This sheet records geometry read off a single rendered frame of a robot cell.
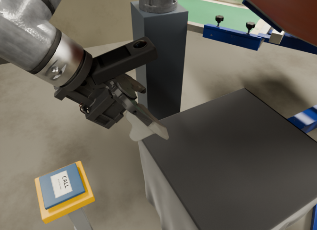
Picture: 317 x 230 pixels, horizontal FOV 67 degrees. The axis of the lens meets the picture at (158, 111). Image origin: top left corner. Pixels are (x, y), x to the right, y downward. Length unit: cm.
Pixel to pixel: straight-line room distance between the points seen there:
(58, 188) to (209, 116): 53
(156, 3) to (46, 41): 65
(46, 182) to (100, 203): 106
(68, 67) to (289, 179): 64
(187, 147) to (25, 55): 54
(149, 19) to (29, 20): 63
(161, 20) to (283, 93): 203
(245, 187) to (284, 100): 203
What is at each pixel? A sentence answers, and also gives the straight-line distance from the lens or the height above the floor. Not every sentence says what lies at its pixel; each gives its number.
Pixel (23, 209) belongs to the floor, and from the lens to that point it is 191.
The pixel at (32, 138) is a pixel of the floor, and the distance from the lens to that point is 228.
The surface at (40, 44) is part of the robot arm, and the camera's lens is 35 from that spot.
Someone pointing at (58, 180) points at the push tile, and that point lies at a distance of 71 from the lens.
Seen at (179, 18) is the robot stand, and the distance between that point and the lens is 98.
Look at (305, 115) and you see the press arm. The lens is 105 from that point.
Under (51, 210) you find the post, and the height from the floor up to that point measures 95.
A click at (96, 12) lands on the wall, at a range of 325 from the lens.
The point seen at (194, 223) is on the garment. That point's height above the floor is 94.
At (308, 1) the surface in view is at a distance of 55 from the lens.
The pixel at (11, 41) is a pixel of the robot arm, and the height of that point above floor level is 140.
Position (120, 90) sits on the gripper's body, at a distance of 40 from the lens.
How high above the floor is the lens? 154
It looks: 43 degrees down
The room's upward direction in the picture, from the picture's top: straight up
